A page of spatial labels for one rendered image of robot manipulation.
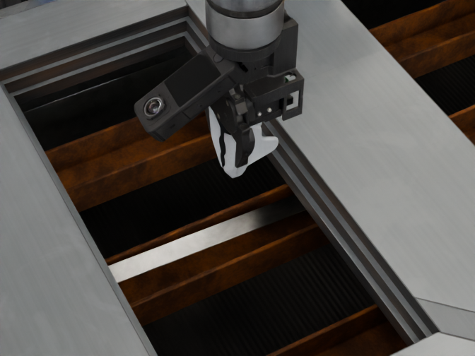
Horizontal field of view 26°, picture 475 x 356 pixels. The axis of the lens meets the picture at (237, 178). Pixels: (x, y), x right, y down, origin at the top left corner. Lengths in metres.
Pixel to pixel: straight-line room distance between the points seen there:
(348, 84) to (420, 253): 0.26
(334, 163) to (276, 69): 0.17
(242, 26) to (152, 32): 0.40
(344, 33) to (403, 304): 0.40
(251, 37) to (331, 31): 0.37
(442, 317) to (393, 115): 0.28
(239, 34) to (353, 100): 0.30
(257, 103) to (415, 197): 0.22
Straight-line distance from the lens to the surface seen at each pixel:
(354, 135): 1.20
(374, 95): 1.25
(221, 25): 0.97
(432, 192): 1.15
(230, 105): 1.03
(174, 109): 1.01
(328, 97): 1.24
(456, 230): 1.13
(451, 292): 1.08
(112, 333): 1.04
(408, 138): 1.20
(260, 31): 0.97
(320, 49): 1.30
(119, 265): 1.26
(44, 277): 1.08
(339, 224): 1.14
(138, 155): 1.43
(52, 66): 1.32
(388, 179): 1.16
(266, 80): 1.04
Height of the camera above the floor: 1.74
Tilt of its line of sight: 50 degrees down
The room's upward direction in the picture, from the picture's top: straight up
